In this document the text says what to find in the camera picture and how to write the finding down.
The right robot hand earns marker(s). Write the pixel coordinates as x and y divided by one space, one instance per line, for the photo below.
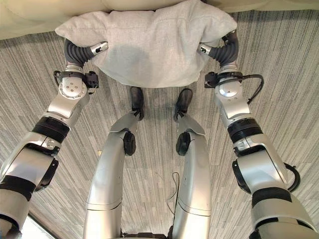
225 52

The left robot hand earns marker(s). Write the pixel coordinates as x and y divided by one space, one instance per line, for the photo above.
76 53

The light grey cushion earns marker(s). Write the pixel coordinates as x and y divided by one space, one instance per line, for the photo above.
152 44

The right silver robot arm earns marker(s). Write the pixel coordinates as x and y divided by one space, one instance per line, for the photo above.
251 139

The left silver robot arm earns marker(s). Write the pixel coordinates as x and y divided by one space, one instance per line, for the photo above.
47 134

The beige sofa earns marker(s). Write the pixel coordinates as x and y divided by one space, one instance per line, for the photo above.
32 15

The left silver robot leg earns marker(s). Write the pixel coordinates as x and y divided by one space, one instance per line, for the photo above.
109 164

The silver robot leg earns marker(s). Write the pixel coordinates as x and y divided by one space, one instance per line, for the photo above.
109 164
192 164

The right silver robot leg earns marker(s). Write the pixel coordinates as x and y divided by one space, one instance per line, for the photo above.
192 164

